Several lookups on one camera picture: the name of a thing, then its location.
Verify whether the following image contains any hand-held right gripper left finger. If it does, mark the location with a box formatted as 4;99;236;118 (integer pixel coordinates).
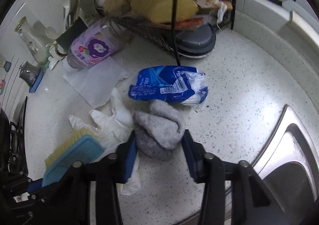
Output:
50;131;139;225

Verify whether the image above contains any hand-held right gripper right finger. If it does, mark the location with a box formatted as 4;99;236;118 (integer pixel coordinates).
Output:
181;130;291;225

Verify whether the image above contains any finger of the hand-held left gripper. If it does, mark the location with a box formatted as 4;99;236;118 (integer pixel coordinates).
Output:
0;176;43;197
7;194;54;225

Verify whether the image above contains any white tissue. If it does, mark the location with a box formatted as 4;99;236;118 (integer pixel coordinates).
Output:
14;192;29;202

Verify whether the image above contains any grey cloth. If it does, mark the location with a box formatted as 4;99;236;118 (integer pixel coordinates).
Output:
132;100;186;161

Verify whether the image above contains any black gas stove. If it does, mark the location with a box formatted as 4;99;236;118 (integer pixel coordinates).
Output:
0;95;29;178

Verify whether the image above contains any blue scrub brush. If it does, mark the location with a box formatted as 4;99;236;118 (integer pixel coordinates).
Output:
41;130;105;188

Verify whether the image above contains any stainless steel sink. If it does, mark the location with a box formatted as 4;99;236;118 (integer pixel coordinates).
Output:
199;105;319;225

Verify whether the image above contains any blue plastic pack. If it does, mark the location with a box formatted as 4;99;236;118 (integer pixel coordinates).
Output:
128;65;208;106

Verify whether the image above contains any white paper towel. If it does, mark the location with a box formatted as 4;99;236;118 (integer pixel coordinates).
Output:
62;61;130;109

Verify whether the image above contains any metal pot on blue base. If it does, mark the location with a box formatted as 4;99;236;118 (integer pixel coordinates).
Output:
19;61;46;94

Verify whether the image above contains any grey round lid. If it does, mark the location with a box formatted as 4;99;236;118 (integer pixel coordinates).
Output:
174;24;217;59

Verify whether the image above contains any white plastic dispenser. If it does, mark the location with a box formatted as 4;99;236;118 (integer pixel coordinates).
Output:
48;56;60;70

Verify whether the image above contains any purple label plastic bottle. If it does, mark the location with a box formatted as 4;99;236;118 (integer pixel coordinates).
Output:
62;17;126;71

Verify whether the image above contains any orange packet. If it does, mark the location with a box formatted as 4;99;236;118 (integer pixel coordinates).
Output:
174;17;203;28

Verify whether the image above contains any glass bottle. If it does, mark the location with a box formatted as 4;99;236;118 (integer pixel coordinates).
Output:
14;17;50;64

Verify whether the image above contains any black utensil holder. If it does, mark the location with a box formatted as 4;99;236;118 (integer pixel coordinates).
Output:
56;17;88;53

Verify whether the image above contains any wall sticker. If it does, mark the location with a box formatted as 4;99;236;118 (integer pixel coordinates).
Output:
0;53;13;73

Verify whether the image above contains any black wire rack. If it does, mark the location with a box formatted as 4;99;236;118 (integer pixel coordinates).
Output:
91;0;237;66

